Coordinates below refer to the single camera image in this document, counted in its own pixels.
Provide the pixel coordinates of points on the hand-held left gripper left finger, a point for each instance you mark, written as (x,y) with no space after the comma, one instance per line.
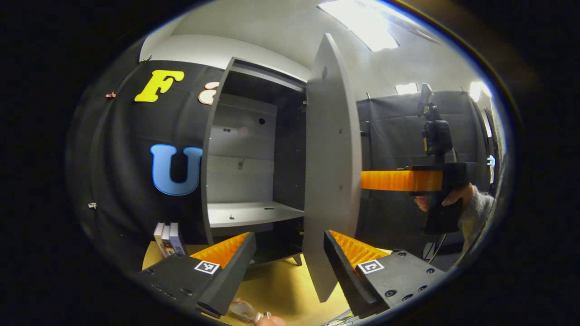
(231,280)

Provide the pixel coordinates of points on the dark grey cabinet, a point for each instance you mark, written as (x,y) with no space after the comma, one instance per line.
(287,158)

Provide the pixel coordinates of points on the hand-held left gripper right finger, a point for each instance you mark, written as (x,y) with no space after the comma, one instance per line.
(344,276)

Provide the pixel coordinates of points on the grey blue book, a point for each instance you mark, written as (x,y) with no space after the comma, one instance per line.
(177,240)

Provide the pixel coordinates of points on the small ceiling light panel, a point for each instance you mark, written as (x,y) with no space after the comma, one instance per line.
(407,88)
(477,90)

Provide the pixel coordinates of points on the black clip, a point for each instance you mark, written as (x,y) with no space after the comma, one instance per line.
(146,59)

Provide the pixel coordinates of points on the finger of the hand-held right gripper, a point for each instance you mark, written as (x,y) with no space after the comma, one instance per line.
(398,180)

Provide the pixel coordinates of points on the beige cabinet door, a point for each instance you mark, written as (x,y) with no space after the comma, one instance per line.
(333,158)

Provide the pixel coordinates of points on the large ceiling light panel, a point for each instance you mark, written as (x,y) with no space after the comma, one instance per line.
(362,25)

